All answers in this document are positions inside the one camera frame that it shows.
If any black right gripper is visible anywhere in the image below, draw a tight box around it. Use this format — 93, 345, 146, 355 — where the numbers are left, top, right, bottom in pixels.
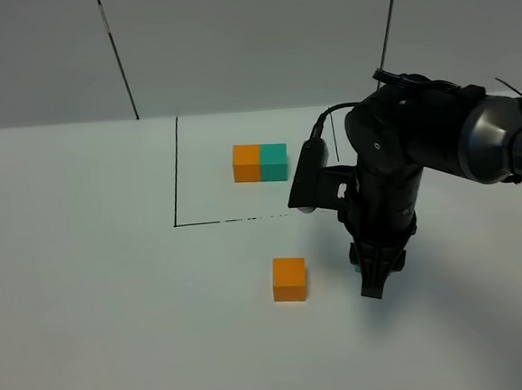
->
337, 163, 424, 298

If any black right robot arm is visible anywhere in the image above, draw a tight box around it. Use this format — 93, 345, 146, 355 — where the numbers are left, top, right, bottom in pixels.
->
338, 75, 522, 299

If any template teal cube block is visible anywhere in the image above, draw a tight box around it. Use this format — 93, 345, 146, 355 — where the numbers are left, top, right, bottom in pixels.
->
259, 143, 288, 182

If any template orange cube block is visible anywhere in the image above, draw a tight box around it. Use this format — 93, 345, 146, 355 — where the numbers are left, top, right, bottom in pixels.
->
232, 144, 261, 183

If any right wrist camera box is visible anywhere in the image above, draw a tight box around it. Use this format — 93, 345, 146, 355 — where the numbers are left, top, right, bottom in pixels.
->
288, 138, 356, 213

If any black right camera cable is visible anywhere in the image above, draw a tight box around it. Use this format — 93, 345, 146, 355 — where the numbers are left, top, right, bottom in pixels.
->
306, 101, 366, 143

